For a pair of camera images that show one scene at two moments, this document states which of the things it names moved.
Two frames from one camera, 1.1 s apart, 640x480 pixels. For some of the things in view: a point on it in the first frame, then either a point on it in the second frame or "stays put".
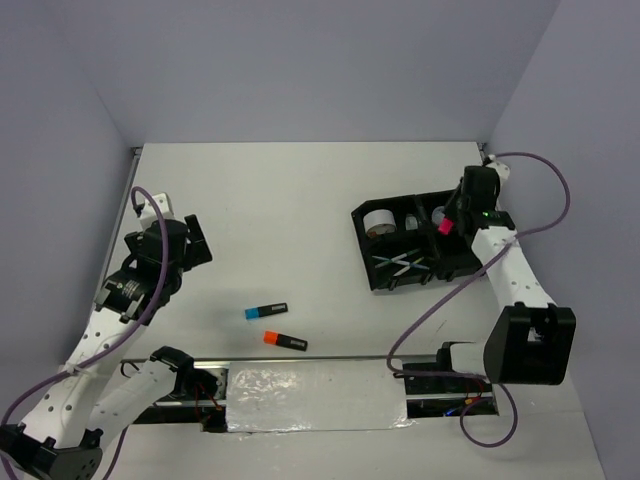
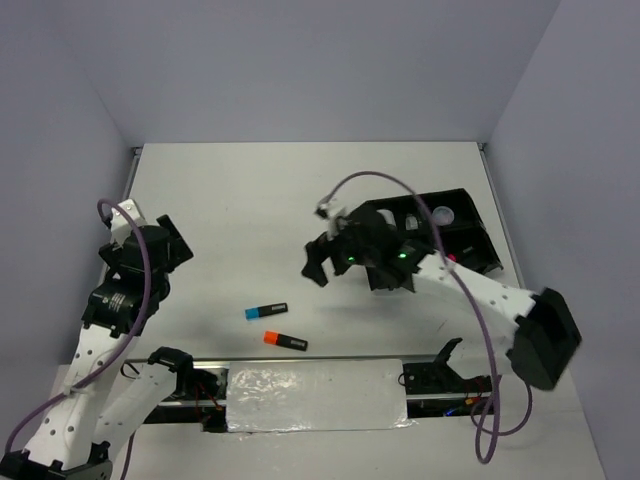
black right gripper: [450, 204] -> [319, 251]
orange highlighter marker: [276, 338] stays put
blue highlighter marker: [273, 309] stays put
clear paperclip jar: [438, 215] stays put
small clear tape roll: [411, 222] stays put
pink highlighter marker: [445, 226] -> [453, 256]
